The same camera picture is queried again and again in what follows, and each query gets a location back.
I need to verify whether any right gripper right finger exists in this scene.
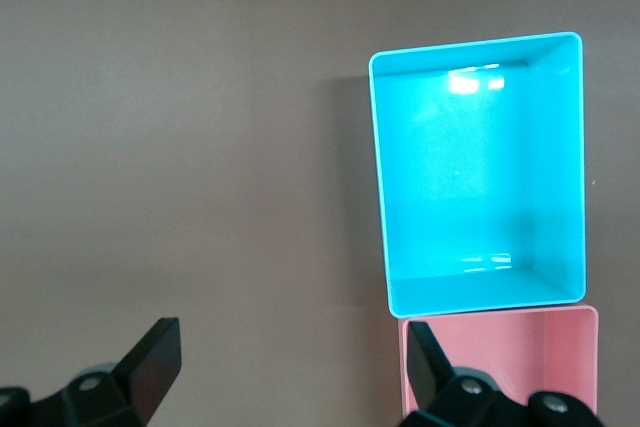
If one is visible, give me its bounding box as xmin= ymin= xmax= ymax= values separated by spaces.
xmin=399 ymin=320 xmax=534 ymax=427

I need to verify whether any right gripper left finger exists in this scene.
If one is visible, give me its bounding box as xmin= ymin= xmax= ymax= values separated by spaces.
xmin=27 ymin=316 xmax=181 ymax=427

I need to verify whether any blue plastic bin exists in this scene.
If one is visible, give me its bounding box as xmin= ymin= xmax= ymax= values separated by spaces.
xmin=368 ymin=31 xmax=587 ymax=319

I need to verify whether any pink plastic bin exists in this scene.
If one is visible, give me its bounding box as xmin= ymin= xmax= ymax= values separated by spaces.
xmin=398 ymin=304 xmax=600 ymax=421

